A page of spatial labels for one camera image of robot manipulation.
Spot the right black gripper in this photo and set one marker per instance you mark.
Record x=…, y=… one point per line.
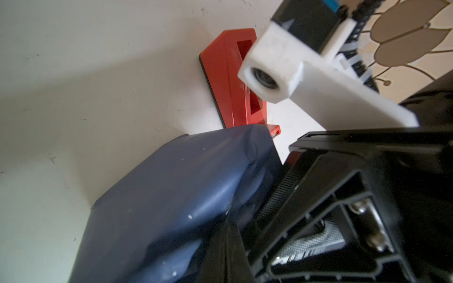
x=420, y=163

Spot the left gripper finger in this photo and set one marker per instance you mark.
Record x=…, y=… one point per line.
x=225, y=259

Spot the red tape dispenser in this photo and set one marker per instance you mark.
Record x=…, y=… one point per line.
x=237, y=105

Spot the light blue wrapping paper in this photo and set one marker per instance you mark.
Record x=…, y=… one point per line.
x=155, y=224

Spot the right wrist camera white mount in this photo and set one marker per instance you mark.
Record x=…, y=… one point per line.
x=308, y=54

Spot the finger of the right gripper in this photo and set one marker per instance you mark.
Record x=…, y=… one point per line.
x=331, y=219

